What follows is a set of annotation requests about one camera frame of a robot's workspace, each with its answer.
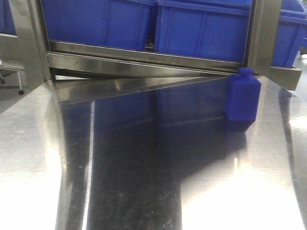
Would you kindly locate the blue bottle-shaped part right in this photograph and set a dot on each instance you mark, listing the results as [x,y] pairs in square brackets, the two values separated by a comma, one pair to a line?
[242,96]

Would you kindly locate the stainless steel flow rack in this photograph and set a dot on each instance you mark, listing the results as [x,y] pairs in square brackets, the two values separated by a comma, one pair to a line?
[41,57]

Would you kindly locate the blue bin left on rack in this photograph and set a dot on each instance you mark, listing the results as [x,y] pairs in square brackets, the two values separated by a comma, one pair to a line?
[113,23]

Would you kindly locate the blue bin on rack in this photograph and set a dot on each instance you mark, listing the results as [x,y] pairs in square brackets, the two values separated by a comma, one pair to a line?
[209,29]
[113,23]

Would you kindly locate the blue bin right on rack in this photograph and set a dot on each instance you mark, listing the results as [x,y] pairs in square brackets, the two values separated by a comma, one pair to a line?
[209,29]

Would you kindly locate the white wheeled cart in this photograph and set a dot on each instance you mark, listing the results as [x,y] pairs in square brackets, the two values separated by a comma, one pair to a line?
[12,67]

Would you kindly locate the blue bin far right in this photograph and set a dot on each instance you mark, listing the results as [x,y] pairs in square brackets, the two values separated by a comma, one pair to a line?
[291,31]

